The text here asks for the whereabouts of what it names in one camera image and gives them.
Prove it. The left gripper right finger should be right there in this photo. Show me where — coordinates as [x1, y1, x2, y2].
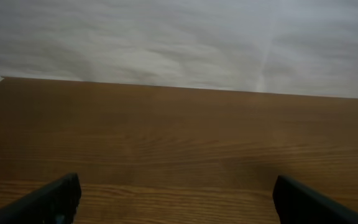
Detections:
[272, 174, 358, 224]

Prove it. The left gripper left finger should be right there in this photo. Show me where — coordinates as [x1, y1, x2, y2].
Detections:
[0, 172, 83, 224]

